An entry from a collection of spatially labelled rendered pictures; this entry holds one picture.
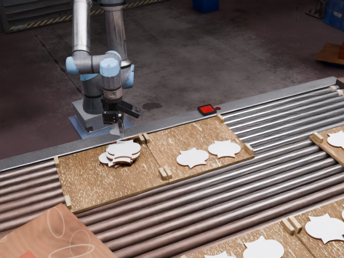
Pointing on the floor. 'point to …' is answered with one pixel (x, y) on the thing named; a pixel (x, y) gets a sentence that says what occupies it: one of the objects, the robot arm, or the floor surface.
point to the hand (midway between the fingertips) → (123, 135)
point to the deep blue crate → (335, 14)
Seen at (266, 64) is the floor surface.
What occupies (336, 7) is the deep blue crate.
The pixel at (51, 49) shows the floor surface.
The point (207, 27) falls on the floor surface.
